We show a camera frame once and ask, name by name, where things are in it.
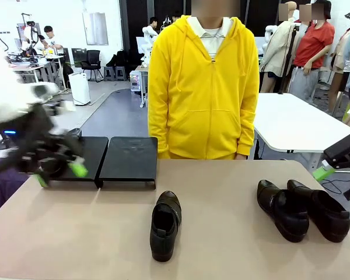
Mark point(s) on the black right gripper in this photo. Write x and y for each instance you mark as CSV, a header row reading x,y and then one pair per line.
x,y
344,151

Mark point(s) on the computer case with lights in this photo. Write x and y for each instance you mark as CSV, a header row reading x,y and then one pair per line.
x,y
135,83

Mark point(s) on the mannequin with bucket hat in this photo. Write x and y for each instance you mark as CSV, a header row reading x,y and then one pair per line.
x,y
345,49

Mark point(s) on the black round floor base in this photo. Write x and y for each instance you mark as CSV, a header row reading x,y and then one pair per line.
x,y
0,145

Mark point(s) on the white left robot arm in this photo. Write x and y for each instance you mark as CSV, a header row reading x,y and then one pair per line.
x,y
6,96

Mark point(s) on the black office chair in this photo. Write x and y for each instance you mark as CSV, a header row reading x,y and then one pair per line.
x,y
91,59

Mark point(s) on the white folding table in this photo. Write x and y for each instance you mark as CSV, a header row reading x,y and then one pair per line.
x,y
294,125

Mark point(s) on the black backpack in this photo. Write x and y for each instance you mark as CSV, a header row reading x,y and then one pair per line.
x,y
119,58

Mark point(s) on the gray work desk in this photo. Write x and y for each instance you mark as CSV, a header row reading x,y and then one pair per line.
x,y
32,68

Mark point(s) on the seated person in white shirt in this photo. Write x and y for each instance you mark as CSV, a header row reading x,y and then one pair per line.
x,y
52,41

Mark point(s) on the black shoe stand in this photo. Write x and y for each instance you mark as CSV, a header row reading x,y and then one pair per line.
x,y
128,160
93,163

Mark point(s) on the person's left forearm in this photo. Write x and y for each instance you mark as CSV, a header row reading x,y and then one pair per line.
x,y
246,128

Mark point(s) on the person in yellow hoodie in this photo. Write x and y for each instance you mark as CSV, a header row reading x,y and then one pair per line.
x,y
204,102

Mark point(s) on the mannequin in red shirt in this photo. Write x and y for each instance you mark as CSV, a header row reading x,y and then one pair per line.
x,y
312,41

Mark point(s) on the person's left hand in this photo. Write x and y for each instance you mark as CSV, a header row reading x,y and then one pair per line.
x,y
241,157

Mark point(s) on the gray wall panel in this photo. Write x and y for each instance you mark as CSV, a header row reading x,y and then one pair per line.
x,y
94,29

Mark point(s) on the person's right forearm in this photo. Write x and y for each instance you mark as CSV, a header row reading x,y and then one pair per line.
x,y
157,128

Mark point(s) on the dark purple cloth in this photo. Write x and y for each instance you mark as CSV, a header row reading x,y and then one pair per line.
x,y
3,189

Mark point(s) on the background robot with black arms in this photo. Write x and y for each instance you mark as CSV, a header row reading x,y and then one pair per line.
x,y
27,32

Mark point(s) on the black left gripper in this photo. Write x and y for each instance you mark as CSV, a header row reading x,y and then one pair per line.
x,y
38,140

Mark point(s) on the plain black leather loafer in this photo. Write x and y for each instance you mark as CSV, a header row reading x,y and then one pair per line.
x,y
329,216

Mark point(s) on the background person with black hair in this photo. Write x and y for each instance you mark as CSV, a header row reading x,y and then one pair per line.
x,y
150,30

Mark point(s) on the mannequin in beige coat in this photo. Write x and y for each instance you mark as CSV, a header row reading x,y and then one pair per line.
x,y
281,43

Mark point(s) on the white air purifier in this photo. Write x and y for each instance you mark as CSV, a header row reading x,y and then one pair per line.
x,y
79,87

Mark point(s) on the gray plastic stool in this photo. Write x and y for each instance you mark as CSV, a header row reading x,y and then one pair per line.
x,y
121,73
109,73

